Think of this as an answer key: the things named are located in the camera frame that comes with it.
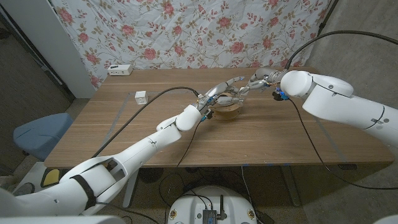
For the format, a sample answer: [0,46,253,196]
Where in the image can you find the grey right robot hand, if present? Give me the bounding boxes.
[239,67,287,96]

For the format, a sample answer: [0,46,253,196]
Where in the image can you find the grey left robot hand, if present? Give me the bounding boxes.
[196,76,247,114]

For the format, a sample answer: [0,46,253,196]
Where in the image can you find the cardboard filament reel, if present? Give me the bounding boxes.
[207,88,244,121]

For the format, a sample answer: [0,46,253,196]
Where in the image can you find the small white cube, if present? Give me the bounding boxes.
[134,90,149,106]

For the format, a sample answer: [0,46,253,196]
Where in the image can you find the floral backdrop cloth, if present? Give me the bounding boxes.
[49,0,332,90]

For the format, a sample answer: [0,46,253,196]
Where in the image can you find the black backdrop stand pole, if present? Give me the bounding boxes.
[317,0,340,30]

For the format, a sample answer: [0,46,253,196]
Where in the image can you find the white power strip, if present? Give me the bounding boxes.
[107,63,134,77]

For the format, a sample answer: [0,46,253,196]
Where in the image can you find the grey tape outline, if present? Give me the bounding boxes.
[92,86,348,166]

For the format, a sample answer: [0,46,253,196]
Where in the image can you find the grey table leg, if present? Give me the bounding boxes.
[280,166,301,208]

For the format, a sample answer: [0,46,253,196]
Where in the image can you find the white robot torso base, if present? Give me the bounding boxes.
[167,185,258,224]

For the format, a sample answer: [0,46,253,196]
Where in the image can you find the black antenna box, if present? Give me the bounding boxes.
[202,195,228,224]

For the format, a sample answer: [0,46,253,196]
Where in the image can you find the white table leg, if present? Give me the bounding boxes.
[122,172,140,209]

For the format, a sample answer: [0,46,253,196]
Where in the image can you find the blue stool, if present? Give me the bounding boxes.
[12,112,74,162]

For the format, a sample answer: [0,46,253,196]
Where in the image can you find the white floor mat yellow shapes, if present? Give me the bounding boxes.
[21,161,71,194]

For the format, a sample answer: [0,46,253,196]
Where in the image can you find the grey sneaker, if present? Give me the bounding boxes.
[12,182,35,197]

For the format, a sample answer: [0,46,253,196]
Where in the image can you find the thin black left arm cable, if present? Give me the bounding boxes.
[163,121,203,224]

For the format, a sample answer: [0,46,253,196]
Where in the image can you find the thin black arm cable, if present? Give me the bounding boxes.
[287,98,398,190]
[163,121,203,224]

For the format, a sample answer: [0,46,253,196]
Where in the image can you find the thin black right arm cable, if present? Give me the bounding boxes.
[287,98,398,190]

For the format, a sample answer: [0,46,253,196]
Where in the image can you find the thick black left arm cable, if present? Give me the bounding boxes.
[91,86,200,159]

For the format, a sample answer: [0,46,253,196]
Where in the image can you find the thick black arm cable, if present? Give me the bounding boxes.
[91,86,200,159]
[283,29,398,72]

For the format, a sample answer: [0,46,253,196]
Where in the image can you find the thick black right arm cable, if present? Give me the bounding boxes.
[283,29,398,72]

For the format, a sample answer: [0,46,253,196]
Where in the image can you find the white wall panel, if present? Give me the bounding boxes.
[0,0,96,100]

